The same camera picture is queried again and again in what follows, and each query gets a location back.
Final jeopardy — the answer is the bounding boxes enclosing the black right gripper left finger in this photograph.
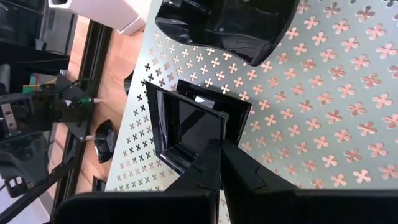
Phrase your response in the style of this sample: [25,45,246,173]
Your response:
[54,141,222,224]

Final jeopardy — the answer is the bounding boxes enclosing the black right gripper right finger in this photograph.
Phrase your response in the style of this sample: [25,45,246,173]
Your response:
[221,141,398,224]

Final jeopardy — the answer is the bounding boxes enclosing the black wavy mini plate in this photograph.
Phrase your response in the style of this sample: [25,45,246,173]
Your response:
[154,0,301,67]
[123,70,135,96]
[93,119,118,164]

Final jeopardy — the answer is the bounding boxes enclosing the green perforated metal shelf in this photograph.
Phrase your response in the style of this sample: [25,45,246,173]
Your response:
[104,0,398,224]

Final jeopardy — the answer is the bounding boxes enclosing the black square mini plate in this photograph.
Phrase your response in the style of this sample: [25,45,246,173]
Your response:
[176,79,252,147]
[144,81,229,175]

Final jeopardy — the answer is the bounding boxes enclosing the white hexagonal plant pot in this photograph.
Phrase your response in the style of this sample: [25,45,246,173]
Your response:
[48,0,147,35]

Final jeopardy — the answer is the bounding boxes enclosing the black aluminium table frame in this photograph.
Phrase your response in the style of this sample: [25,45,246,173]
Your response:
[0,19,113,224]

